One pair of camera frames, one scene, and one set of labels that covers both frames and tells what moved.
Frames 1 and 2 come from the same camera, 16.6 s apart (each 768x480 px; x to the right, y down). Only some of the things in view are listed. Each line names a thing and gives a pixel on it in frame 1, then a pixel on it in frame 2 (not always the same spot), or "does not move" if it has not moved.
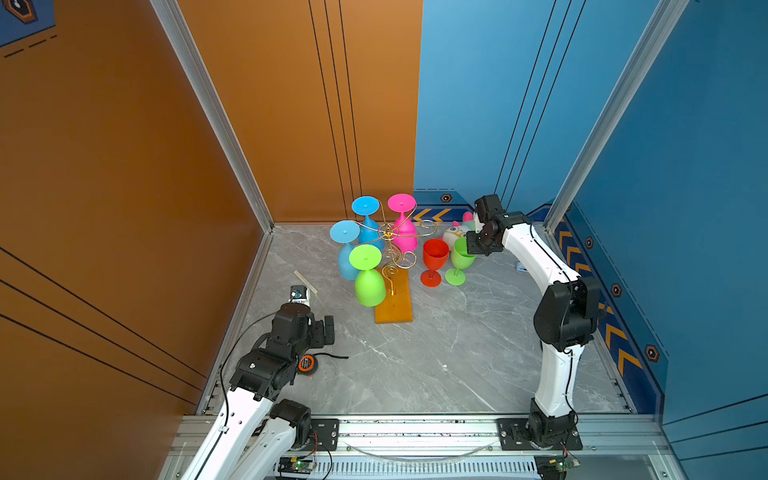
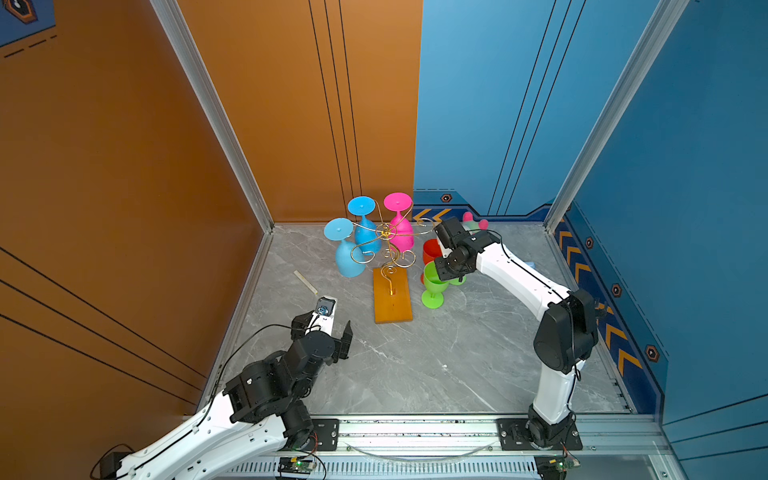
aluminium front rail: [623, 446] does not move
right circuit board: [555, 467] does not move
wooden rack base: [397, 307] does not move
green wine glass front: [370, 287] -> [433, 297]
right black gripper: [471, 245] -> [443, 274]
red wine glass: [436, 254] does not move
